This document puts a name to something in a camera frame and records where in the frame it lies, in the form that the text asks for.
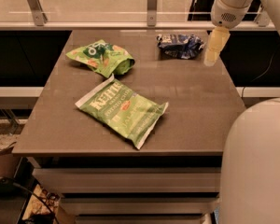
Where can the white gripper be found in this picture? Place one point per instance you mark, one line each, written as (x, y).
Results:
(226, 15)

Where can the blue chip bag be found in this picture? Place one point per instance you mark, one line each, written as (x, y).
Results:
(185, 47)

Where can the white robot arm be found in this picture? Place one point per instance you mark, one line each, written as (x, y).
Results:
(250, 171)

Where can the green crumpled snack bag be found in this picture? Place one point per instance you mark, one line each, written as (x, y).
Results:
(103, 58)

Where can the green Kettle jalapeno chip bag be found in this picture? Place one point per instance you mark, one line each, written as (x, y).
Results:
(123, 110)

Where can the grey drawer cabinet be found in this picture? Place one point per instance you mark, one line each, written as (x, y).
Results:
(101, 177)

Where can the black device lower left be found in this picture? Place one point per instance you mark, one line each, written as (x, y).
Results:
(10, 184)

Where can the right metal railing post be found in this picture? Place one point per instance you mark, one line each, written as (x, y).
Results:
(262, 19)

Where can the metal railing post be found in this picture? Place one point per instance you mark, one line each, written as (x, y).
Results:
(39, 16)
(152, 12)
(262, 19)

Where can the middle metal railing post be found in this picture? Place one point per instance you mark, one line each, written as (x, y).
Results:
(152, 12)

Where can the left metal railing post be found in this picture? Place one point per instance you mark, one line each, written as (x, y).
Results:
(39, 16)

